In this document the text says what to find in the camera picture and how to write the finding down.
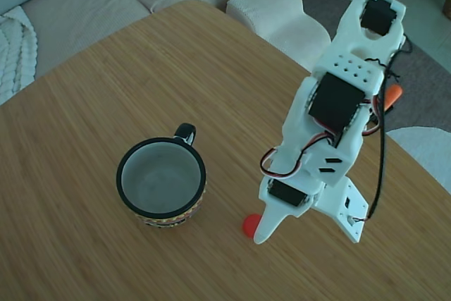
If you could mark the orange clamp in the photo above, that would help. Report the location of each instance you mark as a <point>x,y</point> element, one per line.
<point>394,96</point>

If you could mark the colourful patterned ceramic cup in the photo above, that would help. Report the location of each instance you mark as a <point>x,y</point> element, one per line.
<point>160,177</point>

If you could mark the flat white camera mount plate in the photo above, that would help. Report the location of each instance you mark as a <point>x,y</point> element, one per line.
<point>347,209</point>

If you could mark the white knitted blanket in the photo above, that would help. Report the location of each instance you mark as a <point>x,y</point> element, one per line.
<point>12,54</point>

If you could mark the red plastic bottle cap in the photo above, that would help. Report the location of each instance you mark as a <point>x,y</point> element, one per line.
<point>249,225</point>

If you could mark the brown woven basket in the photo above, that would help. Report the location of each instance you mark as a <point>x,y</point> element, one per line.
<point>447,5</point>

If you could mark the light grey sofa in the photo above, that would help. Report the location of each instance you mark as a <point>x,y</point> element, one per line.
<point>105,1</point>

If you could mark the white textured rug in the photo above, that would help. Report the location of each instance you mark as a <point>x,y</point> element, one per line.
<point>426,153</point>

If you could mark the white textured ottoman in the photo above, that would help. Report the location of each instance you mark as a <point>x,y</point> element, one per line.
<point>282,15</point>

